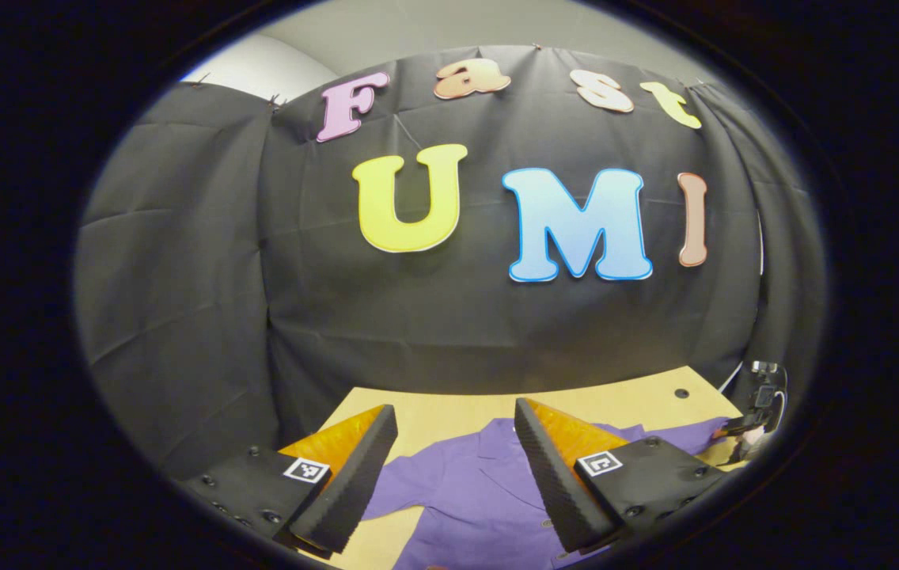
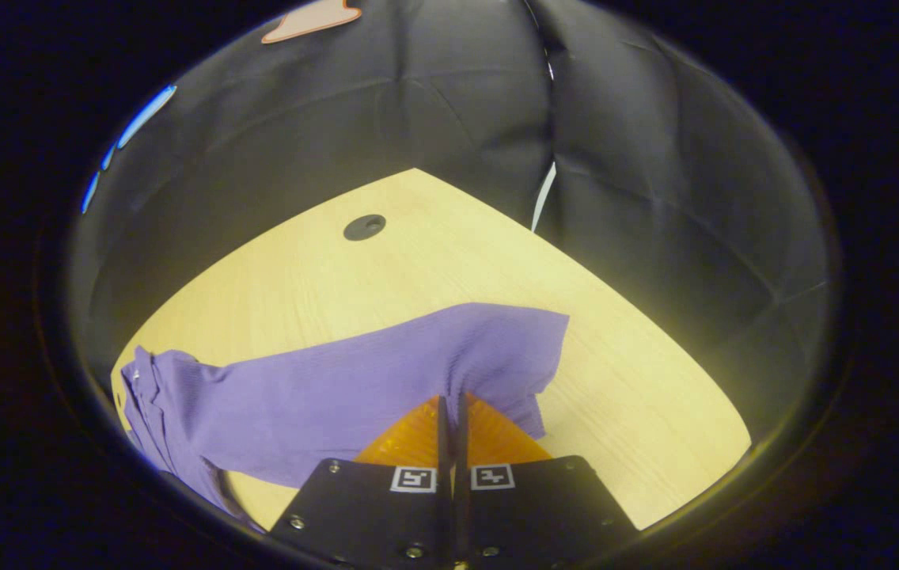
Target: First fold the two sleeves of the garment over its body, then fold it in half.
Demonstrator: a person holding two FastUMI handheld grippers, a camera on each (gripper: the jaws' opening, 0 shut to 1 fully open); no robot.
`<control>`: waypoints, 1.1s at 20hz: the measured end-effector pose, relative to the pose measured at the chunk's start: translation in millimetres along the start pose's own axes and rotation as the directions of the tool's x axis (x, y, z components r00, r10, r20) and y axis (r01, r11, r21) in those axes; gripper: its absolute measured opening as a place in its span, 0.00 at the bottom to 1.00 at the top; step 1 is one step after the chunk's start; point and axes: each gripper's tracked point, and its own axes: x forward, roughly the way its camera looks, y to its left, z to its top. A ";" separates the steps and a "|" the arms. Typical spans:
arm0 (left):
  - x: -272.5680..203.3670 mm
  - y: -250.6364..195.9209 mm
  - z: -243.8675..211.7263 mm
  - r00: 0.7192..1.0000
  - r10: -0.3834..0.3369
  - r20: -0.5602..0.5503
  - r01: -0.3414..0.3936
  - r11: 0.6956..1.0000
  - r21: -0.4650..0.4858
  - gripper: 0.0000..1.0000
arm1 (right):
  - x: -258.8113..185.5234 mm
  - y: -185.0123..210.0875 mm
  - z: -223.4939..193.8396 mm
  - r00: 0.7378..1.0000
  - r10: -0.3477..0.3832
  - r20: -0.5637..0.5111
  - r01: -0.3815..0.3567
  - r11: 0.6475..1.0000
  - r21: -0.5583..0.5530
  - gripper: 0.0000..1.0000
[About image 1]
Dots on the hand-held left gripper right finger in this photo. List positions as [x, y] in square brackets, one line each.
[556, 491]

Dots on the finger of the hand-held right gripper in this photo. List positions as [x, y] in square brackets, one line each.
[734, 428]

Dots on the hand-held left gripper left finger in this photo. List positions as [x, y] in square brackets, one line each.
[354, 491]

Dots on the purple knit cardigan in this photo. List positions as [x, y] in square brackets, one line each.
[473, 491]

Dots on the black backdrop cloth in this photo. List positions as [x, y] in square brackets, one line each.
[180, 277]

